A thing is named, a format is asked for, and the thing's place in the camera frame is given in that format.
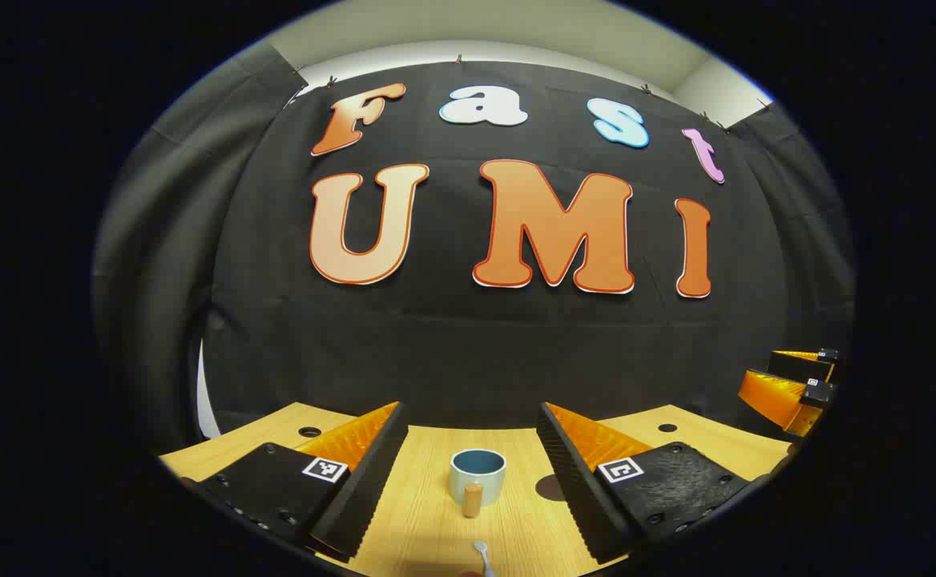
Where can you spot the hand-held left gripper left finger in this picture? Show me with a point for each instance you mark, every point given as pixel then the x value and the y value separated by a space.
pixel 364 489

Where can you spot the dark brown round coaster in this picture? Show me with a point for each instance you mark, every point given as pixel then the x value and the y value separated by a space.
pixel 550 487

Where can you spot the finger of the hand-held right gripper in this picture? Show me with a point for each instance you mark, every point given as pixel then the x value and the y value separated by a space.
pixel 800 365
pixel 776 397

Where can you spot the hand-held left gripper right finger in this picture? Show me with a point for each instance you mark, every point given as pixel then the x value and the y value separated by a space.
pixel 572 489

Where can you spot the white toothbrush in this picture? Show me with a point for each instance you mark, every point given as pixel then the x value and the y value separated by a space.
pixel 481 550

